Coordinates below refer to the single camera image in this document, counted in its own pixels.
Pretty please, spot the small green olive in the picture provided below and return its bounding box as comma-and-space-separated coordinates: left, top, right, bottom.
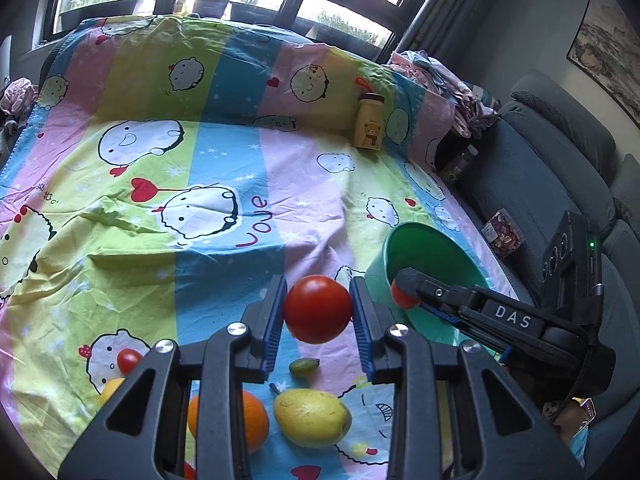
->
288, 358, 320, 378

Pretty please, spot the red cherry tomato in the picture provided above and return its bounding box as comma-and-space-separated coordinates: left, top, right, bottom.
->
284, 274, 352, 344

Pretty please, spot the yellow lemon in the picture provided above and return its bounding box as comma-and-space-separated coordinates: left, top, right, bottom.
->
100, 377, 125, 405

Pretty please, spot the green plastic bowl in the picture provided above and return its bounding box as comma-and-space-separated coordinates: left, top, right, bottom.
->
364, 222, 488, 346

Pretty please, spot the person's hand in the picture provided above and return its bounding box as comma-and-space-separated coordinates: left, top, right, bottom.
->
541, 398, 597, 445

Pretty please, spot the orange fruit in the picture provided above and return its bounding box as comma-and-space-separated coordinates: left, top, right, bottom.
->
186, 391, 270, 454

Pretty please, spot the yellow pear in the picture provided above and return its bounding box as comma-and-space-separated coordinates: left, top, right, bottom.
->
269, 382, 352, 450

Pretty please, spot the snack packet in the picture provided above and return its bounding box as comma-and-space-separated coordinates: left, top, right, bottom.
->
480, 208, 525, 259

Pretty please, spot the colourful cartoon bed sheet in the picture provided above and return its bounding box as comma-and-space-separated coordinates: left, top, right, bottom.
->
1, 16, 512, 474

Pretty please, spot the dark grey sofa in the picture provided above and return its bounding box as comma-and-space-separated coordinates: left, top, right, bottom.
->
434, 69, 640, 476

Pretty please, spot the dark jar by sofa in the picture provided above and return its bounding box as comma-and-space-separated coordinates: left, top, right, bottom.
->
440, 144, 478, 184

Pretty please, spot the pile of patterned clothes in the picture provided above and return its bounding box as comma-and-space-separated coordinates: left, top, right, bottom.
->
387, 50, 501, 139

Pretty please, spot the yellow bear bottle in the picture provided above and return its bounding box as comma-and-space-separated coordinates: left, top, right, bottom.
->
352, 92, 384, 150

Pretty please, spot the framed landscape painting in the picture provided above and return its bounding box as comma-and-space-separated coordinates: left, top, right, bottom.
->
566, 0, 640, 126

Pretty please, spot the pink crumpled cloth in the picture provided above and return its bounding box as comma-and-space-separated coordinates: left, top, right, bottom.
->
0, 77, 37, 119

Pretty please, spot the black plant pot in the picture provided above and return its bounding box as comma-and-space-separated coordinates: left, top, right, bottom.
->
192, 0, 230, 18

